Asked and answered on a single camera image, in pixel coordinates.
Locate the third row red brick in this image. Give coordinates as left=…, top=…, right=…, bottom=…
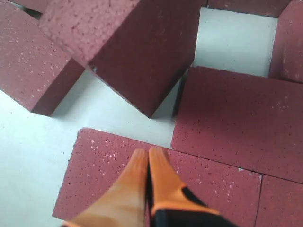
left=171, top=67, right=303, bottom=183

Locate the right middle row brick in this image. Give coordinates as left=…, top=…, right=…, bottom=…
left=269, top=0, right=303, bottom=84

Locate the speckled red brick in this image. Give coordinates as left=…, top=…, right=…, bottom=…
left=0, top=0, right=84, bottom=116

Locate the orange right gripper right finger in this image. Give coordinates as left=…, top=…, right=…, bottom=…
left=149, top=147, right=227, bottom=227

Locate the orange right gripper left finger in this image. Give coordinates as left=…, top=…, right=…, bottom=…
left=63, top=149, right=148, bottom=227

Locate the back left row brick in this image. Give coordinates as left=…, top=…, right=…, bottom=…
left=11, top=0, right=50, bottom=13

